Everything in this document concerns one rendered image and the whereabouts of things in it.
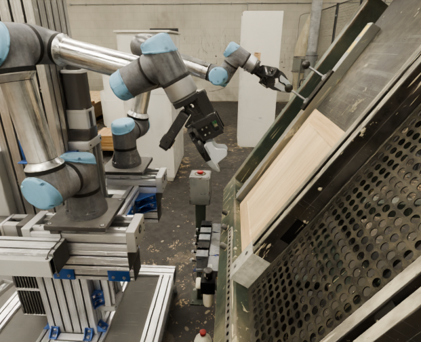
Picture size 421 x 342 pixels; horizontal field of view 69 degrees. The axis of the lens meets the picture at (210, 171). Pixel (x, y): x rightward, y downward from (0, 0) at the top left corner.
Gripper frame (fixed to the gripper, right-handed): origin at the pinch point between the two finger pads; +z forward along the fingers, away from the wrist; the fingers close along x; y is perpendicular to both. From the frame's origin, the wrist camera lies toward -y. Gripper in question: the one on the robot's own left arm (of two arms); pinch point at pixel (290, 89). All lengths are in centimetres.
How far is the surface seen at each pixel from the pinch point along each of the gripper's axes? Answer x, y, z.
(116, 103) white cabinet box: 47, 407, -147
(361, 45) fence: -24.0, -21.0, 10.2
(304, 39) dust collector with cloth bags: -271, 488, 85
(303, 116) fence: 9.3, -8.8, 9.3
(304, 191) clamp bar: 42, -60, 5
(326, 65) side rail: -21.7, 5.4, 10.1
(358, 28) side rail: -40.8, -1.5, 11.6
